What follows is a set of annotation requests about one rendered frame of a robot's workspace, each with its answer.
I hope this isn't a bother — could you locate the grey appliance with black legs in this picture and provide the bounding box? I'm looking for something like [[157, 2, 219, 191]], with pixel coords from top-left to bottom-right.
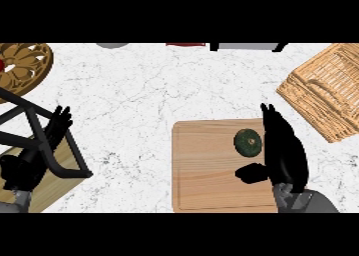
[[208, 43, 290, 53]]

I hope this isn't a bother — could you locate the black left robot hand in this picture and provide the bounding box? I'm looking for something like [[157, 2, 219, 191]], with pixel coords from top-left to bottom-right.
[[0, 105, 75, 193]]

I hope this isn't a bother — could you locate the dark green squash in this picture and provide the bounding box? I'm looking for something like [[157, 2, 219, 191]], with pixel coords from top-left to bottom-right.
[[233, 128, 265, 159]]

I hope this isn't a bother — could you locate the pale wooden cutting board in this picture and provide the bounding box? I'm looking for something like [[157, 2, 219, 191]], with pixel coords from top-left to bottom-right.
[[171, 118, 283, 214]]

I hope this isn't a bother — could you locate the tan wicker basket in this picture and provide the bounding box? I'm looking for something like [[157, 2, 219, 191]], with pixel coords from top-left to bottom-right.
[[275, 43, 359, 144]]

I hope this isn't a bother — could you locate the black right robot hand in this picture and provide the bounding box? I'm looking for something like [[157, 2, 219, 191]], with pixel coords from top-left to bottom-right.
[[234, 102, 309, 195]]

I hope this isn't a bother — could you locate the dark red flat object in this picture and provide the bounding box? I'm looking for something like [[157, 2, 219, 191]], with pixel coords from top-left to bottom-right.
[[165, 43, 208, 48]]

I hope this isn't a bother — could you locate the black tiered basket stand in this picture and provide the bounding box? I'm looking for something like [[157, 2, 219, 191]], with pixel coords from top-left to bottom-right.
[[0, 43, 95, 214]]

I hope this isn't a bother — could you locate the grey round object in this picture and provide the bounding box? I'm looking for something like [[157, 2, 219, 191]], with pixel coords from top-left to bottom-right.
[[95, 43, 131, 50]]

